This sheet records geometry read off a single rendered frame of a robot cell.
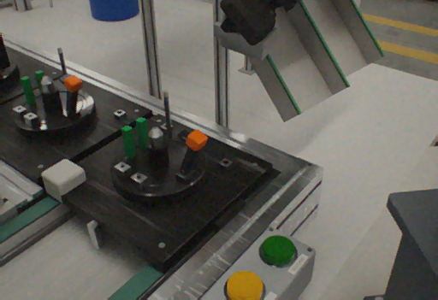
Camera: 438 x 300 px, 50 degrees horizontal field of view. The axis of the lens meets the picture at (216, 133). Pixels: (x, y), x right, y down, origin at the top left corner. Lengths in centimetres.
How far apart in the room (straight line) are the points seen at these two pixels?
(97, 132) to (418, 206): 51
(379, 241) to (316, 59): 32
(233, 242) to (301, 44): 40
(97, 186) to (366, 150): 52
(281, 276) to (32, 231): 35
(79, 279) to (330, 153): 52
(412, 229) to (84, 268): 41
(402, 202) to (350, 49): 48
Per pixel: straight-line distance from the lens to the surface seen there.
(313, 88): 84
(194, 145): 60
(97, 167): 74
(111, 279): 65
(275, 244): 60
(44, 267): 69
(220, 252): 61
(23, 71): 107
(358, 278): 73
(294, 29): 87
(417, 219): 54
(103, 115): 86
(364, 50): 98
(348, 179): 88
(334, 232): 78
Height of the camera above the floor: 141
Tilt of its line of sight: 35 degrees down
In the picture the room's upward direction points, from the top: 1 degrees counter-clockwise
